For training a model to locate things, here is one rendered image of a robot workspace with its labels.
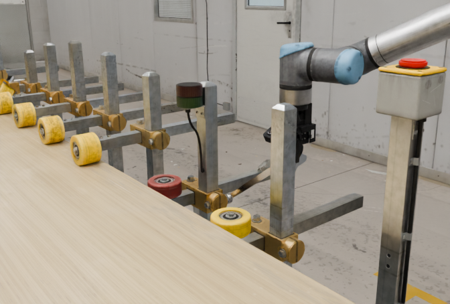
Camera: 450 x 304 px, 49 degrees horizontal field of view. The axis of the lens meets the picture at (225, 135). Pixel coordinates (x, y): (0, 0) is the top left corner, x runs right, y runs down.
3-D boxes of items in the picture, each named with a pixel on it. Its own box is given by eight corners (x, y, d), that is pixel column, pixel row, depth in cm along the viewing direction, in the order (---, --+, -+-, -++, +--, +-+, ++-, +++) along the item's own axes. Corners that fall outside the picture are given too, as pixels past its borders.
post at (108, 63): (120, 195, 166) (110, 51, 153) (125, 199, 163) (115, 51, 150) (111, 198, 164) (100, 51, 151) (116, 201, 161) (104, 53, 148)
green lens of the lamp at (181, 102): (193, 101, 116) (193, 92, 116) (208, 105, 112) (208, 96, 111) (171, 104, 113) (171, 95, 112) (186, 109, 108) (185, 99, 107)
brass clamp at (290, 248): (262, 235, 113) (262, 214, 111) (307, 258, 102) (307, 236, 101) (241, 243, 109) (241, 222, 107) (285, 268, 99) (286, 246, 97)
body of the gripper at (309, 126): (316, 143, 143) (317, 102, 140) (295, 150, 138) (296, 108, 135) (296, 138, 149) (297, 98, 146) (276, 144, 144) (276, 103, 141)
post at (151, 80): (161, 231, 148) (153, 70, 135) (167, 235, 145) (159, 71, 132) (150, 234, 146) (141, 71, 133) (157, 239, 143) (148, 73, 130)
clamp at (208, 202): (195, 194, 130) (195, 176, 129) (228, 211, 120) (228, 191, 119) (177, 199, 127) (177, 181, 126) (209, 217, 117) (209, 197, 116)
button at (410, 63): (407, 68, 76) (408, 57, 75) (432, 71, 73) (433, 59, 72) (392, 71, 73) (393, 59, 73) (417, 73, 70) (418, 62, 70)
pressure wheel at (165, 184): (171, 212, 125) (169, 169, 122) (189, 223, 119) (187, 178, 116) (143, 221, 121) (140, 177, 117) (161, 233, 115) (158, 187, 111)
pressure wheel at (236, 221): (213, 254, 105) (211, 204, 102) (250, 255, 105) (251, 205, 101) (209, 275, 97) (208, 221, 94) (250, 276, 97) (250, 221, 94)
